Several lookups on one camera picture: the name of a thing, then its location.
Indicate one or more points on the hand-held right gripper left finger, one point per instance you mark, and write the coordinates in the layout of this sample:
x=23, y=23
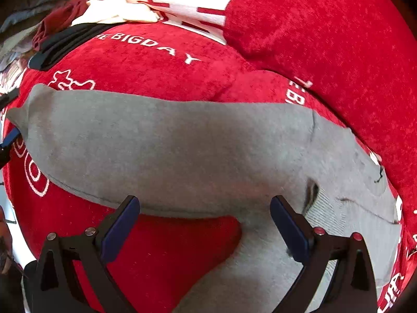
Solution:
x=120, y=228

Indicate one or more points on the black cloth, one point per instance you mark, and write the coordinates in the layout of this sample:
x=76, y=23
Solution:
x=65, y=40

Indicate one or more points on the pale grey cloth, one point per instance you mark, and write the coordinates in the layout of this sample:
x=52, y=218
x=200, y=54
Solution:
x=16, y=44

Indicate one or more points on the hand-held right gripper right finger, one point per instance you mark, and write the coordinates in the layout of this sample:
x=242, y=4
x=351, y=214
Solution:
x=290, y=231

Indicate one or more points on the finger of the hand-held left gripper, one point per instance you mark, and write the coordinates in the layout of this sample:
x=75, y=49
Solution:
x=10, y=138
x=8, y=99

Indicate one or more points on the grey garment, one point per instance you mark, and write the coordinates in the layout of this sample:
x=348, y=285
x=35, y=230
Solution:
x=182, y=150

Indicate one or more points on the red printed blanket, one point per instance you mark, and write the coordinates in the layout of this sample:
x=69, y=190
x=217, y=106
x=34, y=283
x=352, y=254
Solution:
x=309, y=39

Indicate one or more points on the maroon cloth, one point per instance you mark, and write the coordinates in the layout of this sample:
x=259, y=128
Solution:
x=58, y=19

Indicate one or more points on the cream cloth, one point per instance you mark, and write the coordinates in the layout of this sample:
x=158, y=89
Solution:
x=110, y=13

